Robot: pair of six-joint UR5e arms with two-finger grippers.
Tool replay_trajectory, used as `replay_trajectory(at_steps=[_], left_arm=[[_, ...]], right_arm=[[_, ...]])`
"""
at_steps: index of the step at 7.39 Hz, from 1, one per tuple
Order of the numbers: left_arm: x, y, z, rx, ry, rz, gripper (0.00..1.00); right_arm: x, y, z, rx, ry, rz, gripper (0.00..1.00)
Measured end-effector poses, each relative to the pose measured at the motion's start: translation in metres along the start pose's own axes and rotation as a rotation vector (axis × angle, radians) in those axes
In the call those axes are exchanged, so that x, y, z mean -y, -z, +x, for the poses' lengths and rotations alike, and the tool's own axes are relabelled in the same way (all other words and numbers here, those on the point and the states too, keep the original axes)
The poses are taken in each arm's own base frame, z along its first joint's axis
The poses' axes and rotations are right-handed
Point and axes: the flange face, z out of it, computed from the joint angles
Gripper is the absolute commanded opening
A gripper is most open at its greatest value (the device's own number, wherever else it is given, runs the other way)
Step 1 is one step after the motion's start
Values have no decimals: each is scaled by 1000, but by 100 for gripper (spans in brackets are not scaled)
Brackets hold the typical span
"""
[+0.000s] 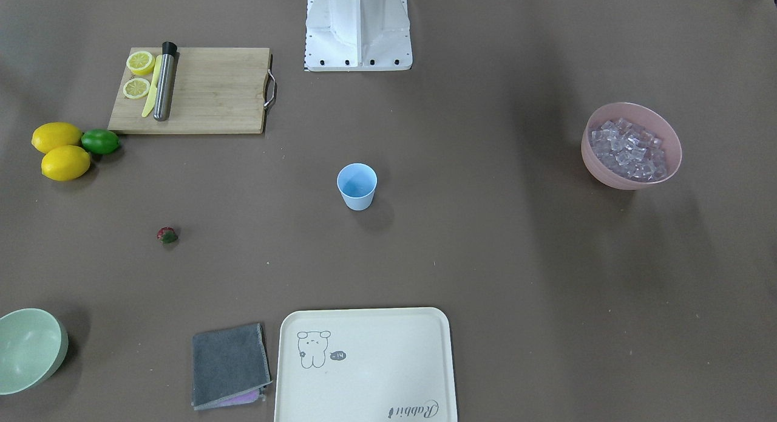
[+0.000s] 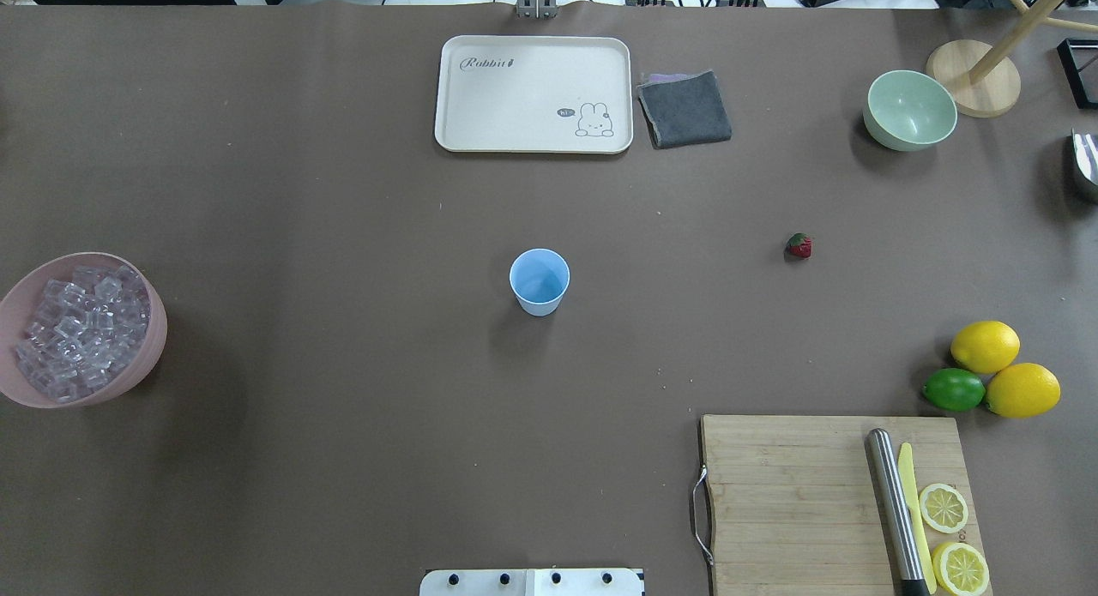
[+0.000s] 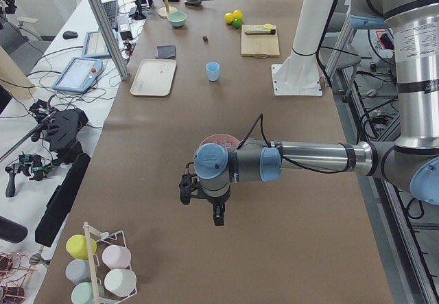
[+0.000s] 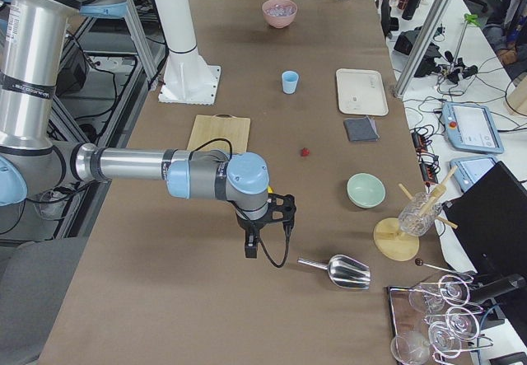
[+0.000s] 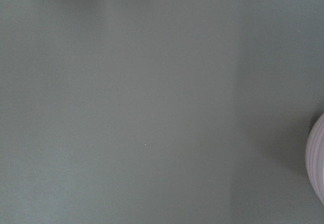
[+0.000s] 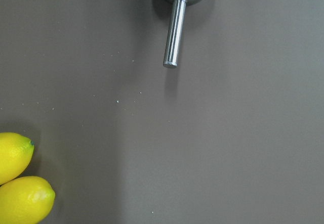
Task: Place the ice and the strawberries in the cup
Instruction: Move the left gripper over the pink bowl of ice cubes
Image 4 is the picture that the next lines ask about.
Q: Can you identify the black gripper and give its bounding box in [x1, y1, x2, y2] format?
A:
[236, 208, 266, 259]

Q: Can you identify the steel ice scoop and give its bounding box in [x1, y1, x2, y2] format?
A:
[297, 255, 371, 290]

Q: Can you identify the wooden cup tree stand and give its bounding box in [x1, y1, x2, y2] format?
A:
[374, 166, 458, 261]

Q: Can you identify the light blue plastic cup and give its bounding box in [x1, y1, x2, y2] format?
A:
[282, 70, 300, 95]

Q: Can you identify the pink bowl of ice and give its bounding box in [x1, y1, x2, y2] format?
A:
[262, 0, 298, 29]

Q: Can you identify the bamboo cutting board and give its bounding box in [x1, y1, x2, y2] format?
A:
[187, 115, 251, 153]

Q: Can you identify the mint green bowl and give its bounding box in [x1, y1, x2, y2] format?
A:
[347, 173, 386, 208]

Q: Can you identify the grey folded cloth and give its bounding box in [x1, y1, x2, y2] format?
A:
[343, 116, 380, 142]

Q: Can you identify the clear glass mug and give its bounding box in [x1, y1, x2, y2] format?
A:
[398, 192, 441, 236]

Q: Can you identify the cream rabbit serving tray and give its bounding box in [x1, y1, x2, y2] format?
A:
[336, 68, 389, 116]

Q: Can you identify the wine glass rack tray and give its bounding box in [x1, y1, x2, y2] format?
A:
[387, 274, 493, 364]

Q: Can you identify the blue teach pendant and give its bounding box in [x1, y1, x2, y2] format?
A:
[449, 155, 498, 192]
[441, 102, 505, 154]

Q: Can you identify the black monitor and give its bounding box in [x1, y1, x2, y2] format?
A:
[444, 161, 526, 277]

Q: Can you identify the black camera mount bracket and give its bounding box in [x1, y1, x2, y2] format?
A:
[262, 193, 296, 223]

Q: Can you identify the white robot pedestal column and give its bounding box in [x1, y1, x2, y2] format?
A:
[155, 0, 221, 105]

